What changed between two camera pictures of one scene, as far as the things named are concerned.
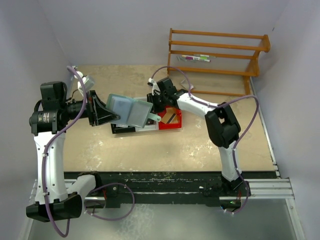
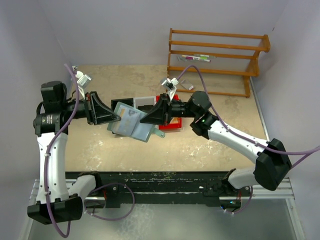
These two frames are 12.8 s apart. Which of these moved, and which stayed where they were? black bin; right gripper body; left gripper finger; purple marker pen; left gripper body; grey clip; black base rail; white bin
Moved: white bin; black bin; right gripper body
Stayed: grey clip; left gripper body; left gripper finger; purple marker pen; black base rail
